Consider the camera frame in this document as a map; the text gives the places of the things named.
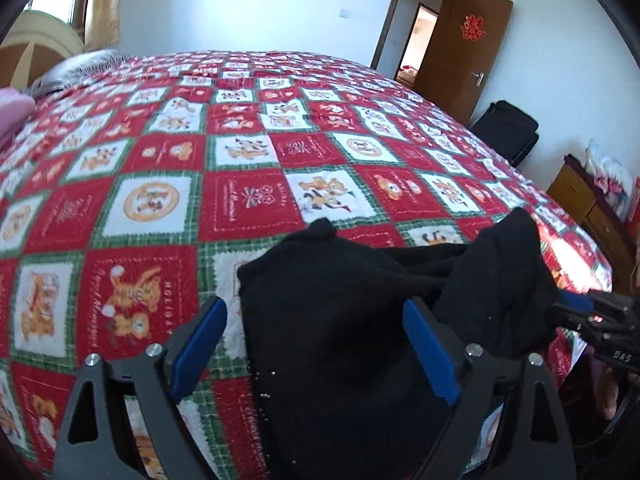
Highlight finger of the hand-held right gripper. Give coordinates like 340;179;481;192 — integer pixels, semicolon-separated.
545;291;598;332

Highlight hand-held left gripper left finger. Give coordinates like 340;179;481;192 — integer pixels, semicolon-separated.
52;296;229;480

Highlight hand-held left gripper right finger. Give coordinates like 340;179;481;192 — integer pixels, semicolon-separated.
402;297;576;480

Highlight black pants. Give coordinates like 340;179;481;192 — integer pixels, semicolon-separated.
236;207;562;480

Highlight wooden cabinet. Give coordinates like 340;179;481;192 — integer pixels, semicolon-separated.
547;154;640;295

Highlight person's leg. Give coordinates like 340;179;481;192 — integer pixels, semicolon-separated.
557;350;640;480

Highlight white floral bag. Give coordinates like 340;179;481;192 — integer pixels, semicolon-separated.
584;139;640;222

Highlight black suitcase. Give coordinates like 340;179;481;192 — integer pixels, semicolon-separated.
470;100;540;169

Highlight red checked printed blanket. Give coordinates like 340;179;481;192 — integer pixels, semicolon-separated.
0;50;614;480

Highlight brown wooden door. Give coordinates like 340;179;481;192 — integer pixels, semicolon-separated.
414;0;515;127

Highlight red paper door decoration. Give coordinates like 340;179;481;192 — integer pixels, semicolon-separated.
462;15;486;41

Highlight pink quilt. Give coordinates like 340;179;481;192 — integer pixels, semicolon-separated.
0;87;36;153

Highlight grey striped pillow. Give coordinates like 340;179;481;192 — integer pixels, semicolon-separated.
22;49;132;99

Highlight cream and brown headboard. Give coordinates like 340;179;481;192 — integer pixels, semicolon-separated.
0;10;86;92

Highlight yellow patterned curtain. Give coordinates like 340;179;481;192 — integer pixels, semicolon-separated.
82;0;123;53

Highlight brown door frame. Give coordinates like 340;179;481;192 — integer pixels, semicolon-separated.
371;0;457;82

